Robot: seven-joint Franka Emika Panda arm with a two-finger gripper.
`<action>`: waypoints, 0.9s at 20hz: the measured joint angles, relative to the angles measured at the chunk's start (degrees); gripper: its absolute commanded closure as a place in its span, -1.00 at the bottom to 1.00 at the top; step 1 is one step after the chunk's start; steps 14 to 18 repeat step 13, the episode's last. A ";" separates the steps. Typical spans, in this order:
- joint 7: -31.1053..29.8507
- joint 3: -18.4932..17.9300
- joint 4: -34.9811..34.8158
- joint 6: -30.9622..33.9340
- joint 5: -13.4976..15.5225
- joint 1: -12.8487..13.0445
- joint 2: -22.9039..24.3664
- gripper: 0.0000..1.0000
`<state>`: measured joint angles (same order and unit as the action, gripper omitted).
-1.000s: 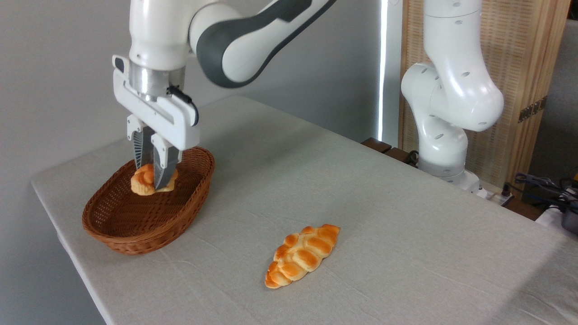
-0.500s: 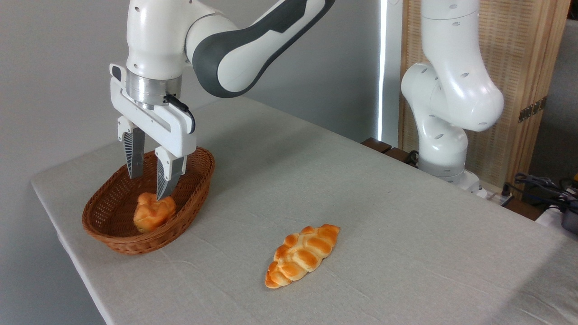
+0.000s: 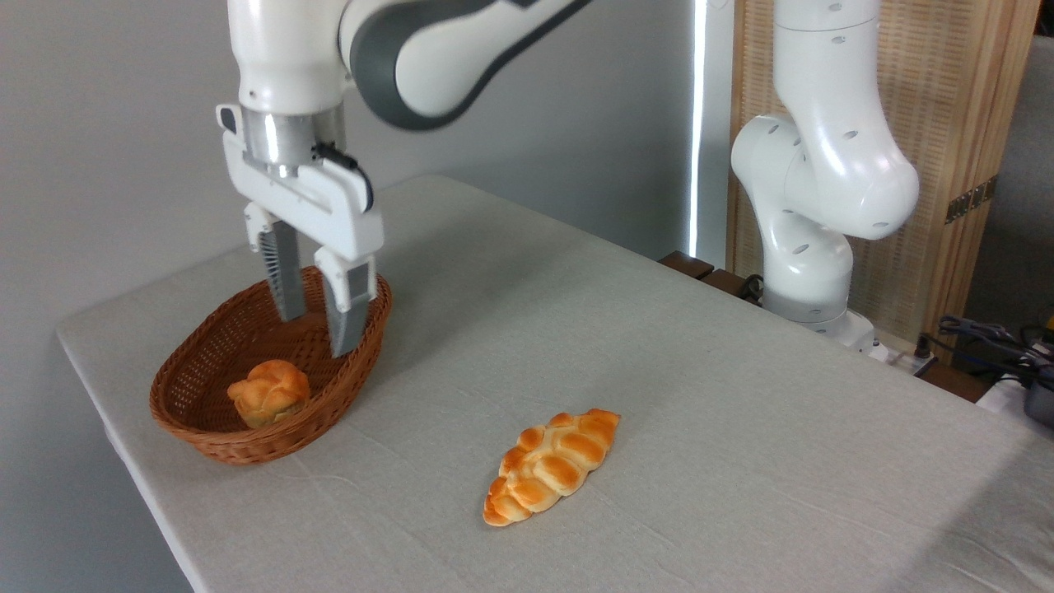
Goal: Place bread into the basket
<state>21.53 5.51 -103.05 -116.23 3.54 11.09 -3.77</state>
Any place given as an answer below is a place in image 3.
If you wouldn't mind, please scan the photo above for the black plug with cable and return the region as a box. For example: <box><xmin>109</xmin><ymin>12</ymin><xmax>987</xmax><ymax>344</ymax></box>
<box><xmin>912</xmin><ymin>333</ymin><xmax>941</xmax><ymax>380</ymax></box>

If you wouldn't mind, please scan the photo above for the dark grey box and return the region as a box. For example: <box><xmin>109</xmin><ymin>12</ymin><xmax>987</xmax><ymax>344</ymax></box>
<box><xmin>1024</xmin><ymin>367</ymin><xmax>1054</xmax><ymax>429</ymax></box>

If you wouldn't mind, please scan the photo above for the light grey tablecloth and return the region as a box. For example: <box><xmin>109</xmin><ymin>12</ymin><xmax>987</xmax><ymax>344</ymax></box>
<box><xmin>56</xmin><ymin>173</ymin><xmax>1054</xmax><ymax>593</ymax></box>

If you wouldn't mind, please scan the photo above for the round knotted bread roll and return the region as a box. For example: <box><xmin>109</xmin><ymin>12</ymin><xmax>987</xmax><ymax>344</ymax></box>
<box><xmin>226</xmin><ymin>359</ymin><xmax>312</xmax><ymax>430</ymax></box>

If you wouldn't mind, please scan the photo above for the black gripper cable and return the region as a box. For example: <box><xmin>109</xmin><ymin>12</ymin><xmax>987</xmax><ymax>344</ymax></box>
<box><xmin>310</xmin><ymin>142</ymin><xmax>376</xmax><ymax>214</ymax></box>

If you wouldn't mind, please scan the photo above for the brass screen hinge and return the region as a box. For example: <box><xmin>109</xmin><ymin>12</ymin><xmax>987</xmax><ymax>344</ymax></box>
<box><xmin>944</xmin><ymin>174</ymin><xmax>1000</xmax><ymax>225</ymax></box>

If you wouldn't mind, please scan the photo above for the long braided bread loaf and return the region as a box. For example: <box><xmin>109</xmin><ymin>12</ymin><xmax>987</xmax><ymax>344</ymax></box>
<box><xmin>483</xmin><ymin>408</ymin><xmax>622</xmax><ymax>528</ymax></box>

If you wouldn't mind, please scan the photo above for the dark blue cable bundle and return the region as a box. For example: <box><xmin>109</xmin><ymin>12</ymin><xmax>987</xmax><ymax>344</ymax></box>
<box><xmin>937</xmin><ymin>315</ymin><xmax>1054</xmax><ymax>373</ymax></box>

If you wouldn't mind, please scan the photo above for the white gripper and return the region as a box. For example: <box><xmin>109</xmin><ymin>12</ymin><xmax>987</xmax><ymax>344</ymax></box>
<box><xmin>216</xmin><ymin>103</ymin><xmax>385</xmax><ymax>358</ymax></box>

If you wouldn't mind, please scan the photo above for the brown woven wicker basket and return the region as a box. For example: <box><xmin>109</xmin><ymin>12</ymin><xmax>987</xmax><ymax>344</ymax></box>
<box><xmin>149</xmin><ymin>265</ymin><xmax>393</xmax><ymax>466</ymax></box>

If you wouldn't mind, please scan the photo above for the dark brown wooden block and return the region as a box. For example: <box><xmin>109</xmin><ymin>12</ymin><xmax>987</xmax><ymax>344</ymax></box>
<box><xmin>700</xmin><ymin>268</ymin><xmax>763</xmax><ymax>306</ymax></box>
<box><xmin>658</xmin><ymin>250</ymin><xmax>716</xmax><ymax>281</ymax></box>

